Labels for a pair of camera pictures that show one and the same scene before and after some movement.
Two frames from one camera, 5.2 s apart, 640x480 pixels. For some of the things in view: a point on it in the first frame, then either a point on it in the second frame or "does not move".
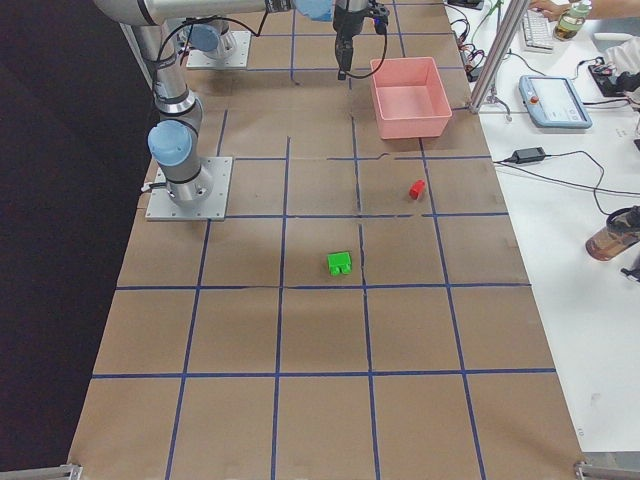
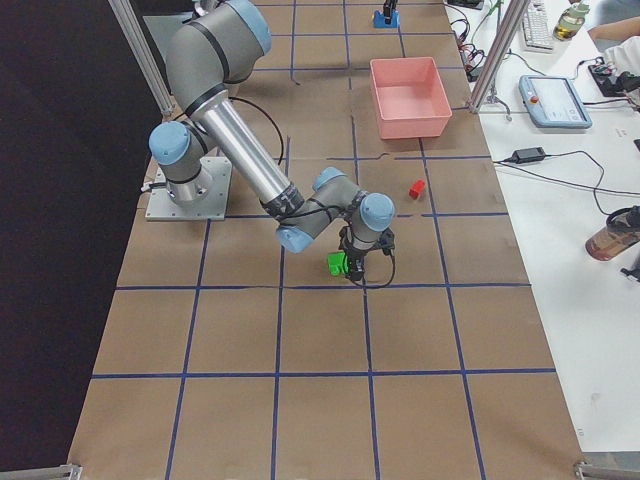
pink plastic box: (410, 97) does not move
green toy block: (339, 262) does not move
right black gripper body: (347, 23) to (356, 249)
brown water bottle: (622, 232) does not move
